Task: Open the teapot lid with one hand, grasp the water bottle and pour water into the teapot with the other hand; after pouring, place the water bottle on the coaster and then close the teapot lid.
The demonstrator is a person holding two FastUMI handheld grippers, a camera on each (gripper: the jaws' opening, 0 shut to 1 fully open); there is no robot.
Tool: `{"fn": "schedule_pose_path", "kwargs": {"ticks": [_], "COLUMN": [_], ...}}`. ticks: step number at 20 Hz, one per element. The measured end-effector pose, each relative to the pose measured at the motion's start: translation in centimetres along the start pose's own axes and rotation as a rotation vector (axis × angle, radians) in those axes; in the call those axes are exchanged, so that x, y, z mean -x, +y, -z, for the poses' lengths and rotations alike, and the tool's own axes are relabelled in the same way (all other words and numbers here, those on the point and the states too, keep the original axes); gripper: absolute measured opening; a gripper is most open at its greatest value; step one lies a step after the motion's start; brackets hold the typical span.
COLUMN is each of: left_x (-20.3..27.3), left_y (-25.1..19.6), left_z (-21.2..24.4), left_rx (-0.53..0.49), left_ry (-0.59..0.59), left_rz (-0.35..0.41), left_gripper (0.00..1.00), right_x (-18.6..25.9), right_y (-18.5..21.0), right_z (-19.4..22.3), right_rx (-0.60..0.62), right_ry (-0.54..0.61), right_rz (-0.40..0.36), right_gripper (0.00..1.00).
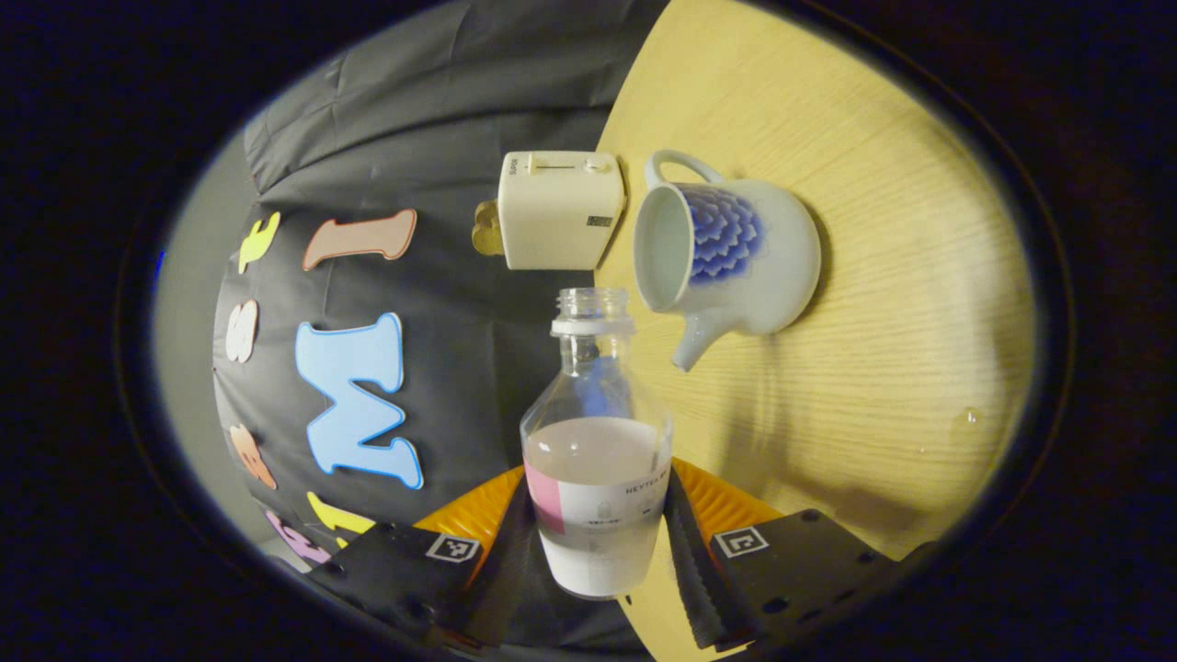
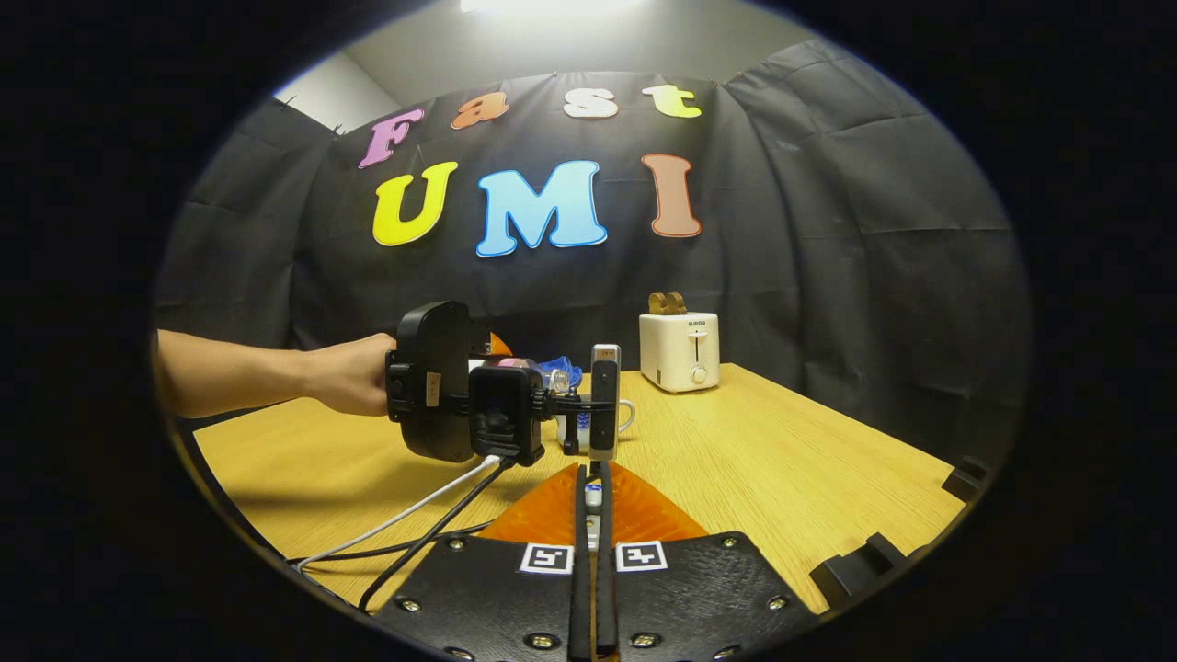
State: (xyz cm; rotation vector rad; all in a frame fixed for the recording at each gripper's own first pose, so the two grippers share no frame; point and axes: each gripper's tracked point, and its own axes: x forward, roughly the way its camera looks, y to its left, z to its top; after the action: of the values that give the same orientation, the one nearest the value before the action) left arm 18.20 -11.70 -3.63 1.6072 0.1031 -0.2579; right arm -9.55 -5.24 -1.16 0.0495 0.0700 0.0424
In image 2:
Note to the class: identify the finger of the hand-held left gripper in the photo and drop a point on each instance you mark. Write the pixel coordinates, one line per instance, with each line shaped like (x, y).
(499, 346)

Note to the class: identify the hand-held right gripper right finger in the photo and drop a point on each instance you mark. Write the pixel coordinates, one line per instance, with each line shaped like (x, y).
(607, 607)

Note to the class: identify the black plastic block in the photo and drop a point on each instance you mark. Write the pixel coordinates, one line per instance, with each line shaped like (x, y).
(965, 480)
(855, 570)

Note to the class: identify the blue folded towel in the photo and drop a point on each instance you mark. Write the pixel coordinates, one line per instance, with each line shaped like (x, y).
(572, 372)

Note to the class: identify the brown toast slice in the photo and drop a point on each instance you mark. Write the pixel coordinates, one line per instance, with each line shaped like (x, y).
(657, 304)
(677, 304)

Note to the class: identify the black backdrop cloth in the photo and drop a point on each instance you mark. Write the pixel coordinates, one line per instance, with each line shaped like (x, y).
(828, 257)

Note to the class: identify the white blue teacup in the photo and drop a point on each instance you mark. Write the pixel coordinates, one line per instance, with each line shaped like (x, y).
(585, 437)

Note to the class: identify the ceiling light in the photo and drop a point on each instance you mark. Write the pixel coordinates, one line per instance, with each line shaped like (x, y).
(552, 5)

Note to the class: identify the white toaster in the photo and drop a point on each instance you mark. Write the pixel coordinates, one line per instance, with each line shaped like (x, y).
(679, 354)

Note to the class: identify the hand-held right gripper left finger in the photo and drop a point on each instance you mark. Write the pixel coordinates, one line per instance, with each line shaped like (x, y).
(579, 607)

